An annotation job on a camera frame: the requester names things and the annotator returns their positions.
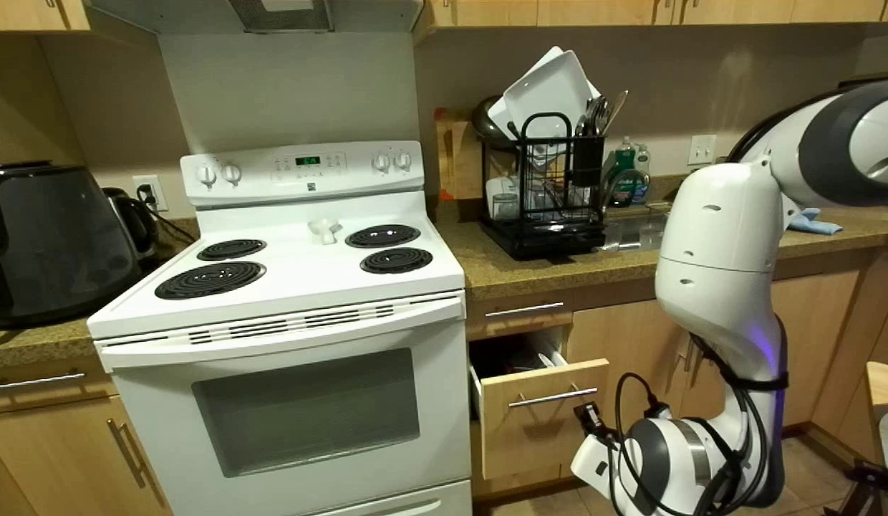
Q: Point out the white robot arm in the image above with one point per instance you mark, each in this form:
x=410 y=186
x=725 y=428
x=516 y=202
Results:
x=716 y=246

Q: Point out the white mug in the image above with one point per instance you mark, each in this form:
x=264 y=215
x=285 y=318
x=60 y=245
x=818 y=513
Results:
x=503 y=199

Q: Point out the wooden cutting board orange corners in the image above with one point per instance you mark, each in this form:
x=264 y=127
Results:
x=456 y=157

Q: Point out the clear glass shaker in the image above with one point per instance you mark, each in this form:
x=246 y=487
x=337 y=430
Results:
x=324 y=230

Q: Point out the white electric stove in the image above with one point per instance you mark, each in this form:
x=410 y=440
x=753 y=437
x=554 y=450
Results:
x=302 y=276

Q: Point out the black utensil caddy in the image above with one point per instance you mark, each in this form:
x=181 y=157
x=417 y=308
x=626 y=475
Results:
x=589 y=162

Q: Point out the stainless steel sink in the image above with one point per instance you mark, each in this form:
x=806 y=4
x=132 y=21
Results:
x=626 y=230

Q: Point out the wooden cabinet door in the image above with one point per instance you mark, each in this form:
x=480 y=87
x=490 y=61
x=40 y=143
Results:
x=60 y=468
x=818 y=334
x=617 y=344

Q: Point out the green dish soap bottle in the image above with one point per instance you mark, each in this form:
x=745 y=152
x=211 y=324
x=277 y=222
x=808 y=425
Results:
x=629 y=182

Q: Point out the utensils in caddy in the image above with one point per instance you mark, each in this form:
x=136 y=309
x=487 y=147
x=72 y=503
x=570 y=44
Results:
x=596 y=116

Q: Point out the black electric kettle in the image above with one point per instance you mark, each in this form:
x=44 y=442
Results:
x=132 y=225

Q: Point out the black toaster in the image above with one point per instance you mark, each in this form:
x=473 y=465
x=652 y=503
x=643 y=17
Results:
x=53 y=245

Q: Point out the wooden wall cabinet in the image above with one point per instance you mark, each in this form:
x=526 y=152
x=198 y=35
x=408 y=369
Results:
x=596 y=11
x=30 y=11

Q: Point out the wooden chair black frame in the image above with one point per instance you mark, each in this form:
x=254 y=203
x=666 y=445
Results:
x=887 y=381

